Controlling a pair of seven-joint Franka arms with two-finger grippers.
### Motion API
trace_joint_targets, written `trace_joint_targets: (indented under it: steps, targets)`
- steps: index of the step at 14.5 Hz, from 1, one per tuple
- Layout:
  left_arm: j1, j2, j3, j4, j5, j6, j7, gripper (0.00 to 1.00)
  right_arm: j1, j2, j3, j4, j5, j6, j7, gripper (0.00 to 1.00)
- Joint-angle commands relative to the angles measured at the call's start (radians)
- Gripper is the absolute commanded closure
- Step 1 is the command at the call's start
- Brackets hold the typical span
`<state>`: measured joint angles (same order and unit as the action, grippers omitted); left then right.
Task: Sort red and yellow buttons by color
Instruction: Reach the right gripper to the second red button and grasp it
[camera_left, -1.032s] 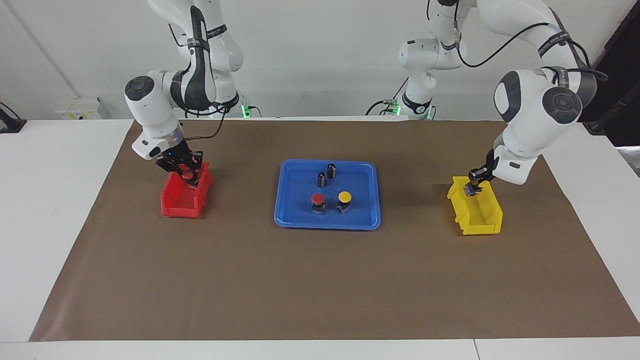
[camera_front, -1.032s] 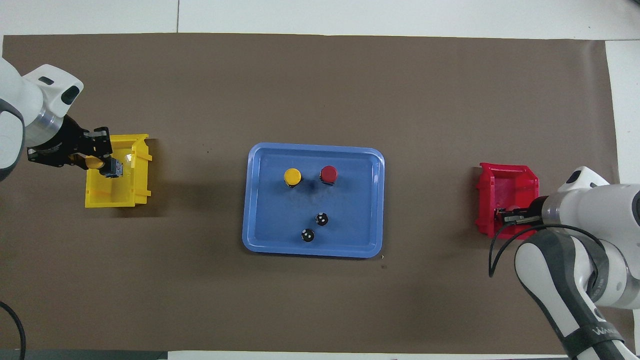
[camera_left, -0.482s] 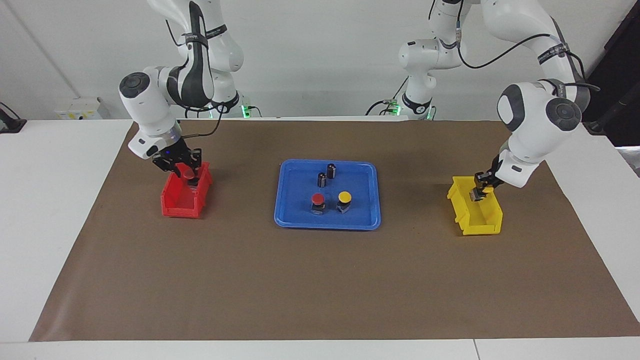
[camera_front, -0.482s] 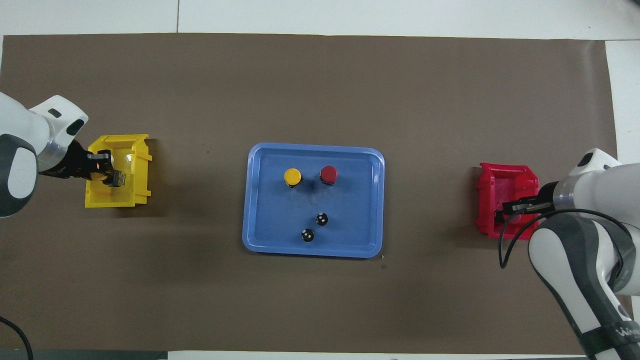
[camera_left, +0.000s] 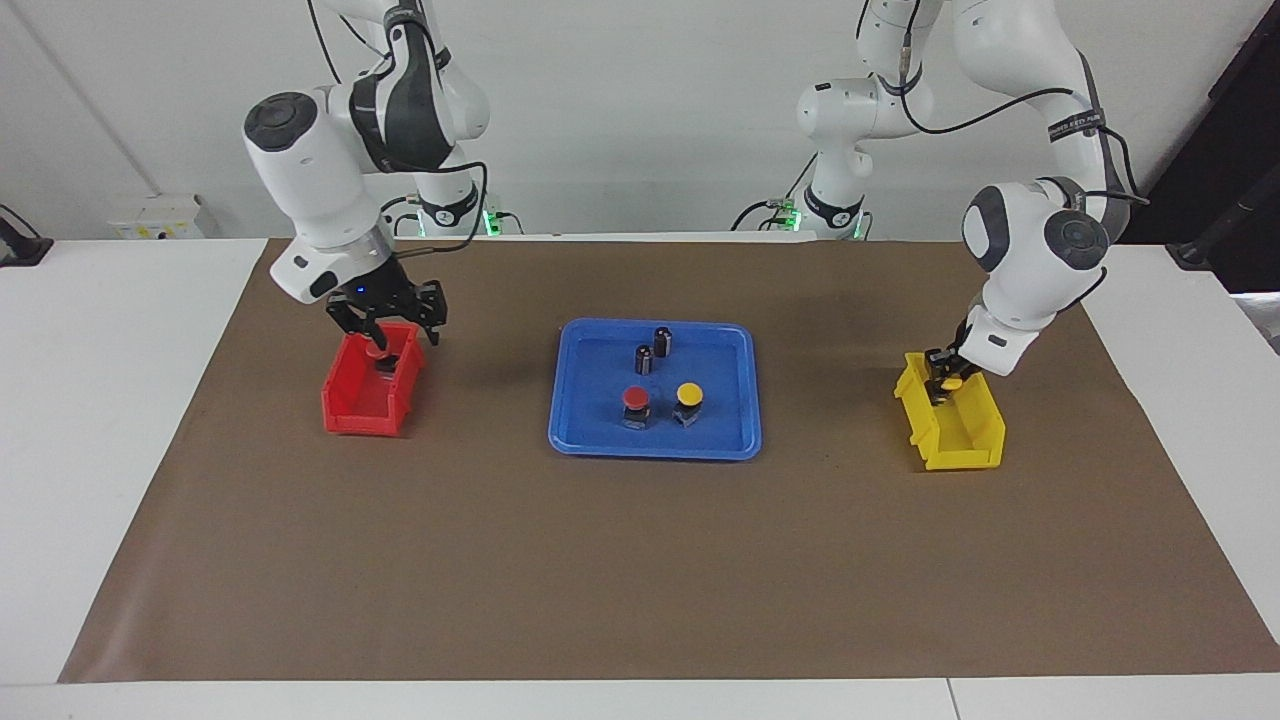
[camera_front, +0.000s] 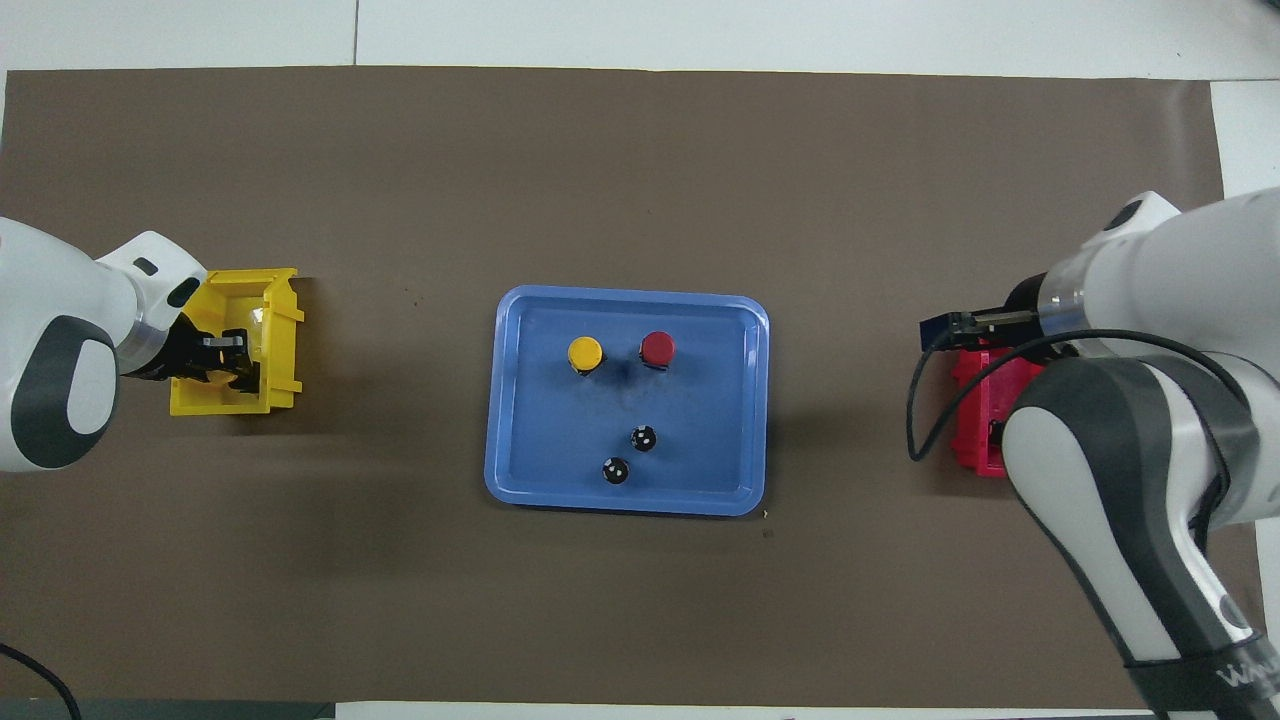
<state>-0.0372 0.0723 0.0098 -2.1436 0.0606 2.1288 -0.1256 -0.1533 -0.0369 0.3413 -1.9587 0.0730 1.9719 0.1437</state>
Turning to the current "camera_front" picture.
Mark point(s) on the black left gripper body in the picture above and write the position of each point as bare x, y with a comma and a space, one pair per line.
165, 350

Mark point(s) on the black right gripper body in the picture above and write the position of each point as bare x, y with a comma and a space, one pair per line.
1028, 310

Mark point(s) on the small black button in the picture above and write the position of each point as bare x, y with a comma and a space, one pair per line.
645, 438
616, 471

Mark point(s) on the yellow plastic bin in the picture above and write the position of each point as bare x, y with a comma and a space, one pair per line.
285, 340

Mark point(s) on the red plastic bin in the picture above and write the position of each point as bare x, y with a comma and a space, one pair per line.
975, 410

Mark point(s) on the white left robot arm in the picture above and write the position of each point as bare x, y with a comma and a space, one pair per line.
60, 390

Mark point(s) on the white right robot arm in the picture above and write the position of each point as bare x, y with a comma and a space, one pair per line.
1180, 260

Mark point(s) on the brown table mat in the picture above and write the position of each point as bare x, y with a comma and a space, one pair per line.
600, 180

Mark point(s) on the blue plastic tray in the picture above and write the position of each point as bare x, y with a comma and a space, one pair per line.
560, 430

